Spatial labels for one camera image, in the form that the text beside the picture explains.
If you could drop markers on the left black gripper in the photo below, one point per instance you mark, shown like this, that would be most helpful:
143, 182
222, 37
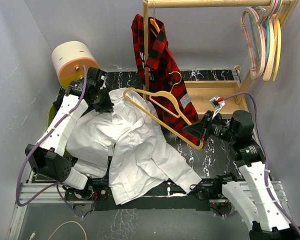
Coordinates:
106, 108

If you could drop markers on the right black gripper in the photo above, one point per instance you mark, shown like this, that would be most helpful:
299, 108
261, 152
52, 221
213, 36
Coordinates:
202, 127

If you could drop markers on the white button-up shirt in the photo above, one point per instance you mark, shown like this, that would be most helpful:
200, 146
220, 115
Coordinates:
129, 147

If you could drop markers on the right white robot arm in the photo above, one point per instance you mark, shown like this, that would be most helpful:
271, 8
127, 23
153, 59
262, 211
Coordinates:
262, 213

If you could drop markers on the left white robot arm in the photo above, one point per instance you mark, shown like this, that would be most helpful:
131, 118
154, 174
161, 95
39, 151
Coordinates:
47, 157

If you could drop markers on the red black plaid shirt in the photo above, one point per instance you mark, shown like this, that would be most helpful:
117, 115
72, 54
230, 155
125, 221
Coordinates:
164, 75

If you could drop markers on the natural wide wooden hanger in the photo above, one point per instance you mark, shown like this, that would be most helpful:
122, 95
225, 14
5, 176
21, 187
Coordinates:
266, 24

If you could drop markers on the orange wooden hanger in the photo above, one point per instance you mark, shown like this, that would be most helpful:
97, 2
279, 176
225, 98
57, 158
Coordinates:
153, 22

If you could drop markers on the teal wooden hanger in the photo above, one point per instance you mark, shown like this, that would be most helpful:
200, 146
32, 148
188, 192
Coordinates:
256, 69

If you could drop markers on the yellow wooden hanger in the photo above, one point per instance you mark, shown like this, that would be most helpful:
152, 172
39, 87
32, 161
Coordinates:
280, 20

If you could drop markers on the wooden clothes rack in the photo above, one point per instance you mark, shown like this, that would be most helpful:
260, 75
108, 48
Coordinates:
201, 93

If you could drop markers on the black garment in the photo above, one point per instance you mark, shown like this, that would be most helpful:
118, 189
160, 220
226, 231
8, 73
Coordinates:
58, 102

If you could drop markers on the olive green laundry basket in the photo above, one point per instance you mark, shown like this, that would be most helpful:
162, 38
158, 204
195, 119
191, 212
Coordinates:
51, 115

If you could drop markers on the cream cylinder with coloured lid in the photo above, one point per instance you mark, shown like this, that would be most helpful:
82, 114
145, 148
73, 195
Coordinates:
68, 59

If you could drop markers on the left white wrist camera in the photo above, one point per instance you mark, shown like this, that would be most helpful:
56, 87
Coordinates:
102, 82

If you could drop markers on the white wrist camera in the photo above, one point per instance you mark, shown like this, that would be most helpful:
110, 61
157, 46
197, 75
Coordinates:
102, 82
218, 103

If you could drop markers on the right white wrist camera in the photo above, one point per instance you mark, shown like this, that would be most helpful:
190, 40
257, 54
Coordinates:
218, 103

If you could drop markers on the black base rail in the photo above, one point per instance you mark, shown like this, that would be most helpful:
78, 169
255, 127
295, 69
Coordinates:
167, 195

